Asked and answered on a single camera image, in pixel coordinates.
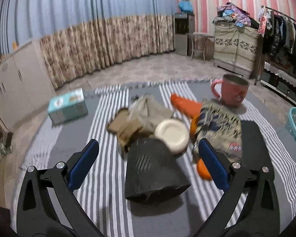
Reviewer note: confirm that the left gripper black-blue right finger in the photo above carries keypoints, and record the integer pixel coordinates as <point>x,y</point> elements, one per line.
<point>249,205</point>

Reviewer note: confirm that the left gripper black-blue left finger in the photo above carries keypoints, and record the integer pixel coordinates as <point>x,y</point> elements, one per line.
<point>47,204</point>

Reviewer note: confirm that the small orange peel piece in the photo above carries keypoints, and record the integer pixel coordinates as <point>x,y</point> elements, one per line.
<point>202,170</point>

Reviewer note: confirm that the patterned snack wrapper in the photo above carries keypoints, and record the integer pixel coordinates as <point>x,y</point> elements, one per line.
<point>221,128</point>

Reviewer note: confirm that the orange peel half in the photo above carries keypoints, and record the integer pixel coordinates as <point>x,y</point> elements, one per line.
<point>193,126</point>

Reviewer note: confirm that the white round plastic lid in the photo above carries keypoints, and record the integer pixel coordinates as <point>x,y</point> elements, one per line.
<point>174,134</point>

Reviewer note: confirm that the orange plastic bag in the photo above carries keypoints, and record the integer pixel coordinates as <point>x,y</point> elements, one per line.
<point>185,106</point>

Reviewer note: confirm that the beige paper bag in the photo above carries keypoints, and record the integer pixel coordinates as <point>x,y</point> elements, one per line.
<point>146,110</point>

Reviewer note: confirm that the teal tissue box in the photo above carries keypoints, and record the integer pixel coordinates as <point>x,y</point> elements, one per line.
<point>67,107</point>

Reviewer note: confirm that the grey striped table cloth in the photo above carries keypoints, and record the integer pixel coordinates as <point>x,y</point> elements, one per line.
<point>102,193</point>

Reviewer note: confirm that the black power bank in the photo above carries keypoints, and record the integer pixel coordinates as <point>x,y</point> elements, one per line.
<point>153,175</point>

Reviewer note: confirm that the brown phone case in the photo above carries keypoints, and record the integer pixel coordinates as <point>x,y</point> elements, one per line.
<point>124,128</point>

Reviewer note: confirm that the pink metal mug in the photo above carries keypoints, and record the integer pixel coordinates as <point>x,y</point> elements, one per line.
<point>231,90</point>

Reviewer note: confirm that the white low cabinet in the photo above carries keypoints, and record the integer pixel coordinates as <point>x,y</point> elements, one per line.
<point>25,85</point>

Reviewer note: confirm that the cloth covered cabinet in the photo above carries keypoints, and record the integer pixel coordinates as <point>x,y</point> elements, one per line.
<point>235,48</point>

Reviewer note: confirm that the small side table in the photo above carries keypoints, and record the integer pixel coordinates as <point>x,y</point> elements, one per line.
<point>199,42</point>

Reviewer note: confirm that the clothes rack with garments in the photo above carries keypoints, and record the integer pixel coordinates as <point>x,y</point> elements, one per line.
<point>277,62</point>

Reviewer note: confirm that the blue floral curtain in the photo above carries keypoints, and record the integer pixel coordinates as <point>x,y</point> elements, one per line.
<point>78,37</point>

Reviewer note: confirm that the grey water dispenser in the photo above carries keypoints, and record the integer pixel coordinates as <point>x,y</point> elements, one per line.
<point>184,28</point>

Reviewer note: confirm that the pile of clothes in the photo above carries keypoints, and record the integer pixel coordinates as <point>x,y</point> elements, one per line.
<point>232,14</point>

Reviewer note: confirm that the blue water bottle cover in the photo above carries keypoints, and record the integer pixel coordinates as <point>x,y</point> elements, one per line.
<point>185,7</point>

